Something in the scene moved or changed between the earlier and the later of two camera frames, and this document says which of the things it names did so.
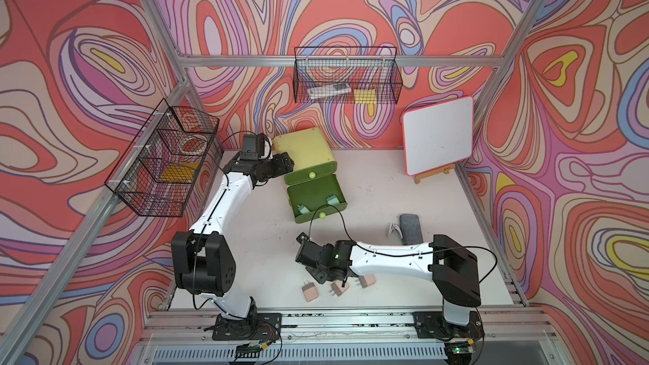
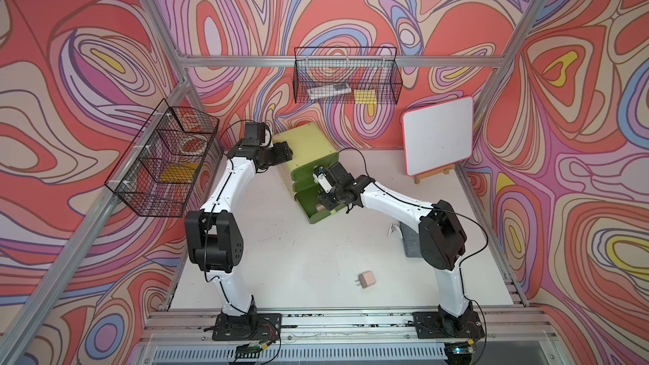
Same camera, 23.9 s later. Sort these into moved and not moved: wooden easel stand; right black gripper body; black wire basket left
Moved: right black gripper body
Not moved: black wire basket left; wooden easel stand
